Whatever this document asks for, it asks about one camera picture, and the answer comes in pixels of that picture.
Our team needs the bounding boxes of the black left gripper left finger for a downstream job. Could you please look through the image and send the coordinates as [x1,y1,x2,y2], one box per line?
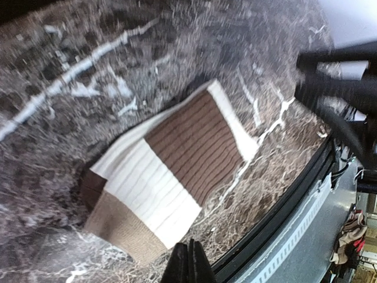
[160,243,189,283]

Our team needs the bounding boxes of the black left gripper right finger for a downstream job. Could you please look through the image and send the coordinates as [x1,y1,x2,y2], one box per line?
[188,239,216,283]

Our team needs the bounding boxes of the beige brown block sock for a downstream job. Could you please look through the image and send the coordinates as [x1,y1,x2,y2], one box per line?
[81,80,259,264]

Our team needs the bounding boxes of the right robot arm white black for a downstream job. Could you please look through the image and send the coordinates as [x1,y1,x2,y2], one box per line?
[295,41,376,170]

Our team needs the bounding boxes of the white slotted cable duct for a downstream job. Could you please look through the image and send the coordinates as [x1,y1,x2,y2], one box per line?
[234,174,332,283]

